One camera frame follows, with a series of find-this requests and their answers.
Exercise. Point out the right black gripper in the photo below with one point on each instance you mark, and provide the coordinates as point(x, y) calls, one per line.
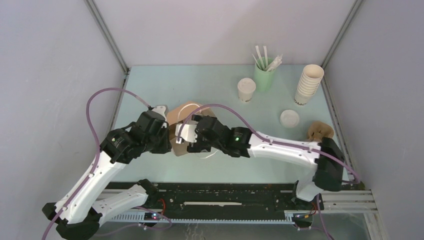
point(199, 146)

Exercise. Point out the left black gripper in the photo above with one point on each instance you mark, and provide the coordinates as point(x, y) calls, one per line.
point(166, 146)

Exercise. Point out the brown paper takeout bag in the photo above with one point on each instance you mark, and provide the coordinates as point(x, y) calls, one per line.
point(180, 115)

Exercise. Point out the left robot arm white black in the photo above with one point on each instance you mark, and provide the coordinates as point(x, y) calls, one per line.
point(80, 214)

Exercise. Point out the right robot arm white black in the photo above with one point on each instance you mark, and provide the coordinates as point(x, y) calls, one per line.
point(323, 160)

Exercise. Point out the green straw holder cup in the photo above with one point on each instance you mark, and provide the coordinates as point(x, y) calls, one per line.
point(263, 79)

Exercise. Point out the stack of white plastic lids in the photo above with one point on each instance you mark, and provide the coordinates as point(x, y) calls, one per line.
point(289, 118)

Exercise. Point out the wrapped straw leftmost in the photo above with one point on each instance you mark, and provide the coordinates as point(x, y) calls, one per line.
point(260, 58)

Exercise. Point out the brown pulp cup carrier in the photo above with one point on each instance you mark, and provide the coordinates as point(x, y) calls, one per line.
point(319, 130)

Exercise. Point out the stack of white paper cups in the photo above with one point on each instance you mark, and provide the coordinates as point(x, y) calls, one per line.
point(309, 81)

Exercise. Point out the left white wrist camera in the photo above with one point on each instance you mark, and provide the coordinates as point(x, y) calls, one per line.
point(162, 110)

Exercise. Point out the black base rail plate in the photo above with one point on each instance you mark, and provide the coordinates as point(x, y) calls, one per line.
point(229, 201)

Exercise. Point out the white cable duct strip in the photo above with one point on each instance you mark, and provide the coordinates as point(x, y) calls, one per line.
point(140, 217)

